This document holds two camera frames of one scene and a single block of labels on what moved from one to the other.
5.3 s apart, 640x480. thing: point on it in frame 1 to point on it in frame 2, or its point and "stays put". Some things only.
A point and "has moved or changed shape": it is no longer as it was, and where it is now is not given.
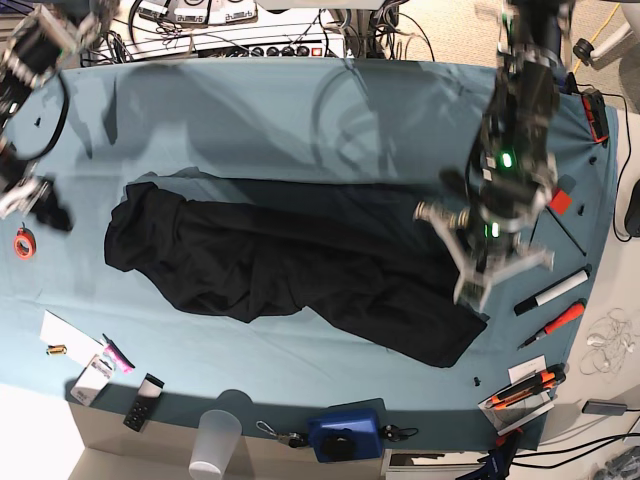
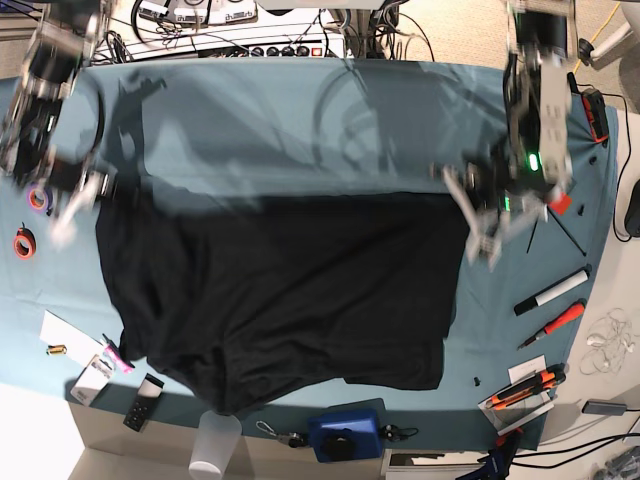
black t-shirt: x=250 y=248 has moved or changed shape
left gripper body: x=21 y=197 to x=95 y=184
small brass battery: x=56 y=349 stays put
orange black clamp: x=596 y=115 stays put
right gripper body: x=484 y=257 to x=495 y=207
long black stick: x=535 y=225 stays put
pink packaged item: x=113 y=351 stays put
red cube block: x=560 y=202 stays put
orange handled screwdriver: x=563 y=321 stays put
